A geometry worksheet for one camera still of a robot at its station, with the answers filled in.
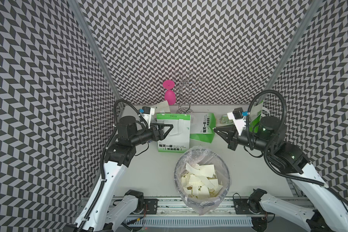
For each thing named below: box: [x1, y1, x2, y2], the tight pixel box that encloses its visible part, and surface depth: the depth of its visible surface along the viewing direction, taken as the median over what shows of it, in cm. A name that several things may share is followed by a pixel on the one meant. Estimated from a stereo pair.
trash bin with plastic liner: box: [173, 146, 232, 216], surface depth 66 cm
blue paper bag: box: [151, 100, 171, 114], surface depth 85 cm
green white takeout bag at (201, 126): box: [189, 112, 217, 144], surface depth 98 cm
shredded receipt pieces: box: [180, 162, 224, 200], surface depth 68 cm
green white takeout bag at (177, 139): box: [156, 113, 191, 153], surface depth 83 cm
